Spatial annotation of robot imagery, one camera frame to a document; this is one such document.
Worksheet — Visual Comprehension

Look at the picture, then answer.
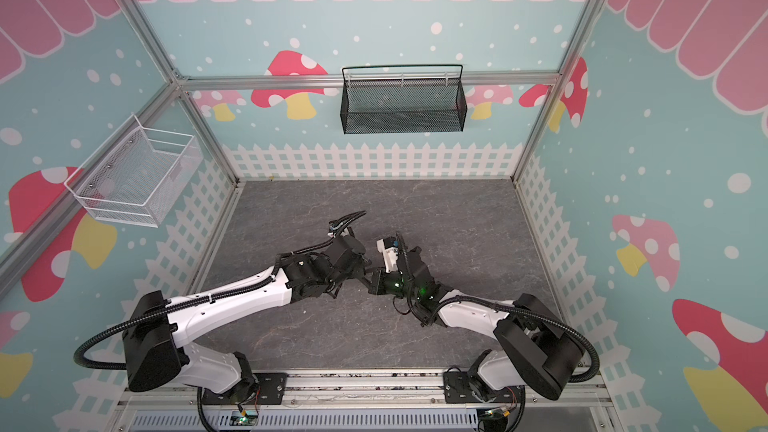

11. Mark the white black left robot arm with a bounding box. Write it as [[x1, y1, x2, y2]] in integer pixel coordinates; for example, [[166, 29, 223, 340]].
[[122, 235, 367, 401]]

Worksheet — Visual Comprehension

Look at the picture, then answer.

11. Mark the black mesh wall basket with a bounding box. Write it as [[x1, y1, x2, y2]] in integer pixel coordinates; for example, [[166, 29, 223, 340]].
[[340, 64, 468, 134]]

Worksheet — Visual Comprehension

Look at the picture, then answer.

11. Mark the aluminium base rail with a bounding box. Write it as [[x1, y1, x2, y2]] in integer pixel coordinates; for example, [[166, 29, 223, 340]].
[[117, 368, 613, 412]]

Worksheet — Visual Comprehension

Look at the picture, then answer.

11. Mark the aluminium frame profile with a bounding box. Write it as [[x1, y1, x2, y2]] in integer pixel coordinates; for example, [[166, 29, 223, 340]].
[[1, 0, 237, 303]]

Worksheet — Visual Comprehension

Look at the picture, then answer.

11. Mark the white wire wall basket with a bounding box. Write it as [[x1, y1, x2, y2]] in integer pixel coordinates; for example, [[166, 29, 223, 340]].
[[64, 116, 203, 228]]

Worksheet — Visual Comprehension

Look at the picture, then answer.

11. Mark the black corrugated left cable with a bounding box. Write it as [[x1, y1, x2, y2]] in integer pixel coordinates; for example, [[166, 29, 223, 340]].
[[73, 209, 367, 371]]

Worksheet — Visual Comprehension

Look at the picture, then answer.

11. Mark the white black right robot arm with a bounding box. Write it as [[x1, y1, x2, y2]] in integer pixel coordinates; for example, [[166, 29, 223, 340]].
[[369, 238, 588, 401]]

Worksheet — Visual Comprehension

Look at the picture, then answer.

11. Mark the black corrugated right cable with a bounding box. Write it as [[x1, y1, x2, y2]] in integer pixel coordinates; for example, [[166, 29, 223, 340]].
[[392, 230, 601, 384]]

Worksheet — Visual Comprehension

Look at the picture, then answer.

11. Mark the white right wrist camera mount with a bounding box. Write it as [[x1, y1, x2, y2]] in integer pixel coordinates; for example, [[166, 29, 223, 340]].
[[376, 237, 400, 273]]

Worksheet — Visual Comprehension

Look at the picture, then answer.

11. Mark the white ribbed cable duct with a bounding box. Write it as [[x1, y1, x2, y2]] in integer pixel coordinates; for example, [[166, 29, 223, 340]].
[[128, 409, 481, 432]]

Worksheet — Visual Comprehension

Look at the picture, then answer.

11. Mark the black corrugated cable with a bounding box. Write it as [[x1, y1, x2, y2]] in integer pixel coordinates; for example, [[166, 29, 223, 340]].
[[73, 209, 367, 371], [392, 230, 601, 384]]

